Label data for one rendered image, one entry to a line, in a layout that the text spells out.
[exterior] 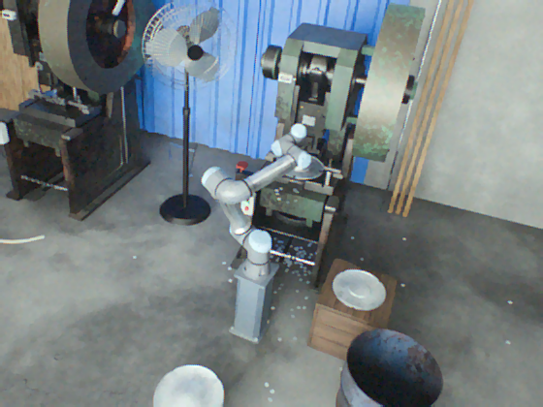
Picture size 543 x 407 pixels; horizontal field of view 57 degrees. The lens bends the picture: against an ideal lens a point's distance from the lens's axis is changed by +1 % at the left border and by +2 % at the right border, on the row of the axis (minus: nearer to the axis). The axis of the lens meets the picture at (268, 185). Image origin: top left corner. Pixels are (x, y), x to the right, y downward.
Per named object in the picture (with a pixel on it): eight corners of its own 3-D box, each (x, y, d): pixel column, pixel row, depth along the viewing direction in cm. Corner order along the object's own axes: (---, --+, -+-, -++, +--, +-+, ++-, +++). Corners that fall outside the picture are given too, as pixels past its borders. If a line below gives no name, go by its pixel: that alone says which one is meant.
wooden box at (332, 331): (372, 371, 271) (387, 328, 252) (306, 346, 281) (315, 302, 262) (384, 320, 303) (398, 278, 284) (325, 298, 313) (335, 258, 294)
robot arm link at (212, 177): (247, 253, 261) (211, 189, 222) (232, 237, 271) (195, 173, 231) (265, 239, 264) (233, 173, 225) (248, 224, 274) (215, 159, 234)
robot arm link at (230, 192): (226, 199, 214) (311, 148, 233) (213, 187, 221) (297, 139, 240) (231, 217, 222) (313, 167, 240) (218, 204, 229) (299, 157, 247)
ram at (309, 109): (314, 153, 287) (323, 107, 271) (290, 147, 290) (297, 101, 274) (321, 140, 301) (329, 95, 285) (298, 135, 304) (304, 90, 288)
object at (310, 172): (283, 149, 309) (283, 148, 309) (328, 161, 303) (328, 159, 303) (270, 172, 286) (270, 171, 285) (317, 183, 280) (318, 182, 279)
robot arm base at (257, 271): (263, 284, 255) (265, 269, 250) (238, 273, 260) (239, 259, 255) (275, 266, 267) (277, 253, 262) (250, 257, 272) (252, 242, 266)
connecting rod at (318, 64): (319, 118, 278) (329, 59, 259) (298, 113, 280) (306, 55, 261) (327, 105, 295) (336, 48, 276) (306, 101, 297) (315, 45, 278)
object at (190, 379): (237, 403, 210) (237, 402, 209) (175, 444, 193) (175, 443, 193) (200, 356, 227) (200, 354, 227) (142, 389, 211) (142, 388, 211)
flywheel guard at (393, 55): (378, 190, 254) (423, 30, 210) (325, 177, 260) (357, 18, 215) (397, 114, 338) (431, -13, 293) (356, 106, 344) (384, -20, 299)
